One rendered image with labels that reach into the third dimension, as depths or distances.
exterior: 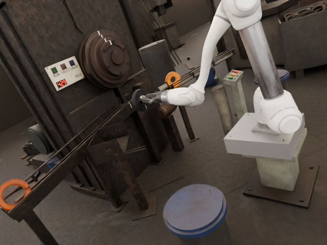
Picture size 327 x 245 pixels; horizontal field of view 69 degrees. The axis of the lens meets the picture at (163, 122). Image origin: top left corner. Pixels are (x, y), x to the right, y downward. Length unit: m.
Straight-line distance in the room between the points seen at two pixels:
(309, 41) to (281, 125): 2.27
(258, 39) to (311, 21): 2.24
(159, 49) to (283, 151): 3.65
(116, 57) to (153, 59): 2.79
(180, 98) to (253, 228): 0.89
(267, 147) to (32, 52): 1.66
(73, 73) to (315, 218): 1.89
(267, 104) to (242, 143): 0.35
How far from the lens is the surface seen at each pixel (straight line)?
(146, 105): 1.64
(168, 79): 2.35
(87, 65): 1.93
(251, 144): 1.52
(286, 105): 1.30
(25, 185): 1.76
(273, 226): 1.64
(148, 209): 1.98
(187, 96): 1.35
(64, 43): 2.06
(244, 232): 1.63
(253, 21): 1.18
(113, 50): 1.99
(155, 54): 4.72
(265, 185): 1.83
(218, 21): 1.33
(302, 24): 3.41
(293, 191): 1.80
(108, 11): 2.41
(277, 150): 1.49
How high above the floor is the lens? 1.27
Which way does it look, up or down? 23 degrees down
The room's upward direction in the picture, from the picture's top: 21 degrees counter-clockwise
